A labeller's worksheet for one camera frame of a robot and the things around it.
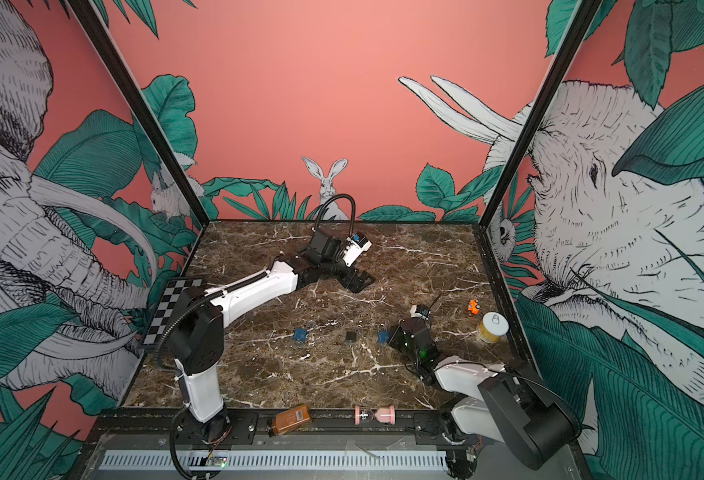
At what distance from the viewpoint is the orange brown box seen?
0.73 m

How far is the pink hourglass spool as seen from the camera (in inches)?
29.3

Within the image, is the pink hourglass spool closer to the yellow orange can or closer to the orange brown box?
the orange brown box

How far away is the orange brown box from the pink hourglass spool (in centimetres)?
12
